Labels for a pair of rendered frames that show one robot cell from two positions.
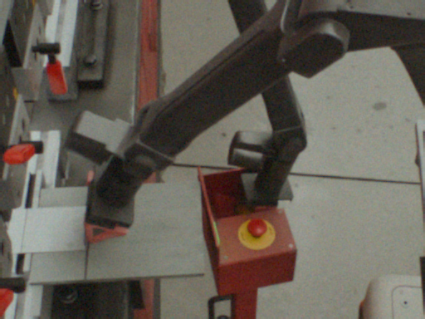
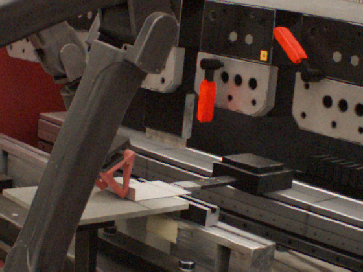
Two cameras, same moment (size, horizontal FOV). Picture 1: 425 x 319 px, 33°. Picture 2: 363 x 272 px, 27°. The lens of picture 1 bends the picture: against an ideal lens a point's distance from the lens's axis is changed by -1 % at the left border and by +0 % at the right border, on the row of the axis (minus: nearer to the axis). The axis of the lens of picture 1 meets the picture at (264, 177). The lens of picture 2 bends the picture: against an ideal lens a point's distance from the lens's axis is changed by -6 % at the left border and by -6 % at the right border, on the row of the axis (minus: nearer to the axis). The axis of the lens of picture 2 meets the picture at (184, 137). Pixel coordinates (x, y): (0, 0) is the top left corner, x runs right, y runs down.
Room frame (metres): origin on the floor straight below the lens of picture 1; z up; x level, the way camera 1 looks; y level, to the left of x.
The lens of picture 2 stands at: (1.74, -0.42, 1.36)
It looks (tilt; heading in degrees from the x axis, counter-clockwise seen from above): 11 degrees down; 143
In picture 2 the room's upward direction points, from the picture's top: 6 degrees clockwise
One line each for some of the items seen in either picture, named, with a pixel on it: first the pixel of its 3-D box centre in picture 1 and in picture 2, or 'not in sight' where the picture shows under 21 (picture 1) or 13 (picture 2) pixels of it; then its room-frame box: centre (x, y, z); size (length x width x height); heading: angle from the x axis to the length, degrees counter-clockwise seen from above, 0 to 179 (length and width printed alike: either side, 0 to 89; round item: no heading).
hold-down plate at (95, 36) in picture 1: (95, 38); not in sight; (1.23, 0.40, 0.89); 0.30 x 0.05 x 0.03; 8
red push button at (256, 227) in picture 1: (256, 230); not in sight; (0.80, 0.01, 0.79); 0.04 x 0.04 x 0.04
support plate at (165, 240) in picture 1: (119, 230); (93, 199); (0.64, 0.22, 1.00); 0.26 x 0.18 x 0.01; 98
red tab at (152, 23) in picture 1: (153, 26); not in sight; (1.66, 0.35, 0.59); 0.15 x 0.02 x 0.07; 8
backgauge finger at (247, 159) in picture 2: not in sight; (227, 175); (0.61, 0.53, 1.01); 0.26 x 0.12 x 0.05; 98
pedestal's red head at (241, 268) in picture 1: (246, 224); not in sight; (0.85, 0.03, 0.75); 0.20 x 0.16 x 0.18; 17
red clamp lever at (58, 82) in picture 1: (51, 69); (210, 90); (0.78, 0.33, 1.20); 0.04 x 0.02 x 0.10; 98
